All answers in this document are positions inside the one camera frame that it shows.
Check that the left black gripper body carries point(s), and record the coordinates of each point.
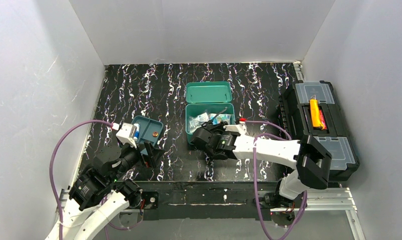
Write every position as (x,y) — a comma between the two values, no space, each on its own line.
(146,156)

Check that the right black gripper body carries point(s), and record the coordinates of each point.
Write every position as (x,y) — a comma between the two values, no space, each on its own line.
(204,139)

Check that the teal insert tray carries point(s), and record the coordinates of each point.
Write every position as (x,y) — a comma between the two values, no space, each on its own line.
(150,130)

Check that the blue white pouch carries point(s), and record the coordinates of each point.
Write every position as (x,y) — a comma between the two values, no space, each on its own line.
(218,118)

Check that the white ointment tube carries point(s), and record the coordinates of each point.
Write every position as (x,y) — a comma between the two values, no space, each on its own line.
(137,131)

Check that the clear bag of packets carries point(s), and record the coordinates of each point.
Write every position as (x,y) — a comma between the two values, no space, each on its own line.
(197,121)

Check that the teal medicine box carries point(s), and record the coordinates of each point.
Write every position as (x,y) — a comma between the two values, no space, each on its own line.
(210,97)

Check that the small scissors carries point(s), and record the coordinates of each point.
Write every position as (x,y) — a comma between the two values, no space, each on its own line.
(209,121)

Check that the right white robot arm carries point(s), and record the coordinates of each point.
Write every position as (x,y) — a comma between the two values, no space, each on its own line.
(307,157)

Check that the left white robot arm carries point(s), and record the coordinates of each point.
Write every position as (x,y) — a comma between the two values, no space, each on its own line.
(100,193)

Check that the black tool box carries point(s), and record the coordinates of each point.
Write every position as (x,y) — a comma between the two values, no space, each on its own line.
(295,118)

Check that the orange tool in toolbox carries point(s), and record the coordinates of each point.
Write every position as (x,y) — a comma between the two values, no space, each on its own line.
(315,114)

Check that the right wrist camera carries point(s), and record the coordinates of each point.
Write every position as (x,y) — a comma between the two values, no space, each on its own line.
(236,128)

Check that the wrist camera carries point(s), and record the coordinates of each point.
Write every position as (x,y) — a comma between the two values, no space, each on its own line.
(236,128)
(125,135)

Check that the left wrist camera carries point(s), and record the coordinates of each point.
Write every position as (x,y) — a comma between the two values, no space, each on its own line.
(125,135)

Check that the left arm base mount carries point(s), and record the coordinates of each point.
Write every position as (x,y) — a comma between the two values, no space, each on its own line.
(138,200)

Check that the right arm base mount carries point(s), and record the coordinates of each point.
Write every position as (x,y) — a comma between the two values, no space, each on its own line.
(272,200)

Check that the aluminium frame rail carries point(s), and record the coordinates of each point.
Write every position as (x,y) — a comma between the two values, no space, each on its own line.
(235,203)

